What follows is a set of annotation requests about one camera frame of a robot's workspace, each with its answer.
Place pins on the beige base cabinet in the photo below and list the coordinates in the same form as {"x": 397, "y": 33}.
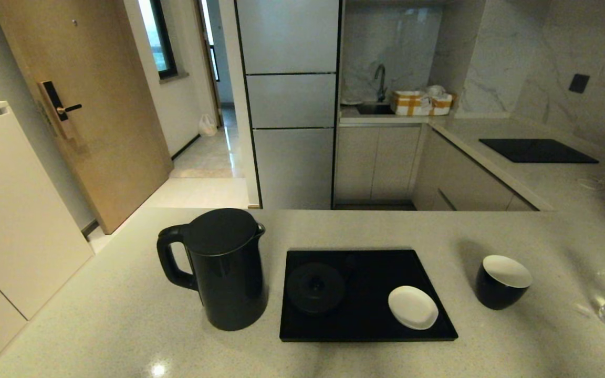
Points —
{"x": 376, "y": 163}
{"x": 465, "y": 181}

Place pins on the white storage cabinet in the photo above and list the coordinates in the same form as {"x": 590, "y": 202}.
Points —
{"x": 13, "y": 210}

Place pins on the black cup white inside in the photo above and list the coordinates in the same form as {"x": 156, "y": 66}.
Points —
{"x": 497, "y": 294}

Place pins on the dark kitchen faucet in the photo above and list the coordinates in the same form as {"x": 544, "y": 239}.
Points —
{"x": 381, "y": 79}

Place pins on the black induction cooktop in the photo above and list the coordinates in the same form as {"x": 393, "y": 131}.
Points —
{"x": 536, "y": 150}

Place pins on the black rectangular tray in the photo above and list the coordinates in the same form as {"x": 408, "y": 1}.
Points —
{"x": 376, "y": 320}

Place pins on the black wall socket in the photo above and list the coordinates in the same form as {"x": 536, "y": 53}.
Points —
{"x": 579, "y": 83}

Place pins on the black electric kettle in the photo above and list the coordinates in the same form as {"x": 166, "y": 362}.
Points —
{"x": 229, "y": 273}

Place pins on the black round kettle base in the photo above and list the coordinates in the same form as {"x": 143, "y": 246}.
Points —
{"x": 315, "y": 289}

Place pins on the light wooden door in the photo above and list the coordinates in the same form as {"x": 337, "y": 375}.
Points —
{"x": 97, "y": 105}

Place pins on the white plastic bag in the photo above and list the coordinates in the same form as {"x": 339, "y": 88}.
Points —
{"x": 207, "y": 126}

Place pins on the steel kitchen sink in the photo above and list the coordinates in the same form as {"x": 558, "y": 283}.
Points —
{"x": 375, "y": 108}

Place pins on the small white saucer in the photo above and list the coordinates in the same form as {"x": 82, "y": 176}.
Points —
{"x": 413, "y": 307}

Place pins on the white crumpled bag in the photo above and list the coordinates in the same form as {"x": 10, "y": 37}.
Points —
{"x": 435, "y": 90}

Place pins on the cardboard box yellow tape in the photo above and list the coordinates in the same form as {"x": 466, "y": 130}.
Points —
{"x": 441, "y": 105}

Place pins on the dark framed window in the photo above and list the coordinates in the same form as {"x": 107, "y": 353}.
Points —
{"x": 162, "y": 42}

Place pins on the yellow striped white box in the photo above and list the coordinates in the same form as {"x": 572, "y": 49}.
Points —
{"x": 409, "y": 103}

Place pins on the tall grey refrigerator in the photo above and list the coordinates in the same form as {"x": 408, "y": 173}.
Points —
{"x": 292, "y": 105}

